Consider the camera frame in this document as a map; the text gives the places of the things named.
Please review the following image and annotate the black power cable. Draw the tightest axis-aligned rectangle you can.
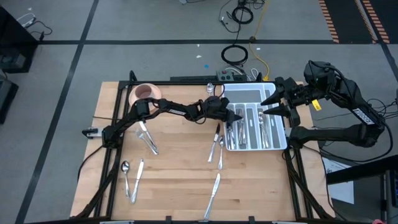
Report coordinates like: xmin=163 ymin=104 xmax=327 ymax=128
xmin=76 ymin=144 xmax=106 ymax=183

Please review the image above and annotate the grey ceramic mug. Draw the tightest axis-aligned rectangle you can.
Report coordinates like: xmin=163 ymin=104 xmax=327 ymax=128
xmin=136 ymin=85 xmax=155 ymax=101

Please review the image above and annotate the white plastic cutlery tray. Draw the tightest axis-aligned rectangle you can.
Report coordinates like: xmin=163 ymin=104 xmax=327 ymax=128
xmin=221 ymin=82 xmax=288 ymax=152

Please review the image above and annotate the silver table knife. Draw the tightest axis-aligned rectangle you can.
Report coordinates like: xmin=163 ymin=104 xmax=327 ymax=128
xmin=226 ymin=123 xmax=233 ymax=150
xmin=207 ymin=123 xmax=221 ymax=164
xmin=229 ymin=123 xmax=236 ymax=150
xmin=202 ymin=172 xmax=221 ymax=222
xmin=138 ymin=119 xmax=158 ymax=151
xmin=130 ymin=158 xmax=146 ymax=205

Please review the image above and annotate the black coiled floor cable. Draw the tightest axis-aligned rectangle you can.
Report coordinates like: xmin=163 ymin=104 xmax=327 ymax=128
xmin=221 ymin=44 xmax=249 ymax=66
xmin=231 ymin=5 xmax=254 ymax=25

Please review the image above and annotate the black desk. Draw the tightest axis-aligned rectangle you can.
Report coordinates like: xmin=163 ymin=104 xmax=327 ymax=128
xmin=325 ymin=154 xmax=398 ymax=224

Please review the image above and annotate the yellow extension cable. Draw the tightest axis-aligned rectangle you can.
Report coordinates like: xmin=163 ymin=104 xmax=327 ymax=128
xmin=248 ymin=0 xmax=272 ymax=81

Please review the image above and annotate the black hanging cable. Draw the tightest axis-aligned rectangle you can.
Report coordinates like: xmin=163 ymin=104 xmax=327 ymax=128
xmin=234 ymin=23 xmax=243 ymax=47

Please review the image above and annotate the black cabinet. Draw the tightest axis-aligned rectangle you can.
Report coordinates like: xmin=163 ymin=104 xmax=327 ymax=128
xmin=0 ymin=6 xmax=40 ymax=74

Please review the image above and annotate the grey power strip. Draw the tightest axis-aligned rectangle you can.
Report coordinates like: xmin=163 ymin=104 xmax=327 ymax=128
xmin=216 ymin=70 xmax=234 ymax=82

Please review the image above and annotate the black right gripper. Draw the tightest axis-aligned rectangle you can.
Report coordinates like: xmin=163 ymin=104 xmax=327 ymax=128
xmin=260 ymin=77 xmax=313 ymax=127

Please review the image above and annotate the white cable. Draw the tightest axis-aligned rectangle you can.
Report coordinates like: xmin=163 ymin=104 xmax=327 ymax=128
xmin=16 ymin=12 xmax=37 ymax=27

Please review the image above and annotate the black equipment case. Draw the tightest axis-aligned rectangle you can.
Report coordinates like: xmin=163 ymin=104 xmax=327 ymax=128
xmin=0 ymin=77 xmax=19 ymax=125

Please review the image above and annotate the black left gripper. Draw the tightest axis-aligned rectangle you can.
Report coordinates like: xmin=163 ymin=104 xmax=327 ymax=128
xmin=203 ymin=95 xmax=243 ymax=124

